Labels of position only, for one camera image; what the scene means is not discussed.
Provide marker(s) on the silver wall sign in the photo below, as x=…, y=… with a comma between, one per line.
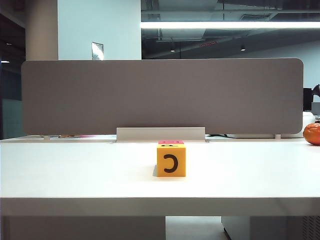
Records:
x=97, y=51

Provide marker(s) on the long ceiling light strip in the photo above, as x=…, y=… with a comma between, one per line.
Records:
x=225, y=24

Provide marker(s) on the beige round pillar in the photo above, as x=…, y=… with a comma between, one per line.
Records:
x=41, y=30

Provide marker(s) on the orange tangerine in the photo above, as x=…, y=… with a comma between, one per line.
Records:
x=312, y=133

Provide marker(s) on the grey fabric desk divider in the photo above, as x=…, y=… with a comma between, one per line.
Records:
x=160, y=95

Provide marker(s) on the red foam letter block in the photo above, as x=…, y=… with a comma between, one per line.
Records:
x=165, y=142

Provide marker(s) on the yellow foam letter block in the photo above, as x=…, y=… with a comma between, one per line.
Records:
x=175, y=155

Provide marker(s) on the black computer monitor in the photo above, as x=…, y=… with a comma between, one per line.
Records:
x=308, y=98

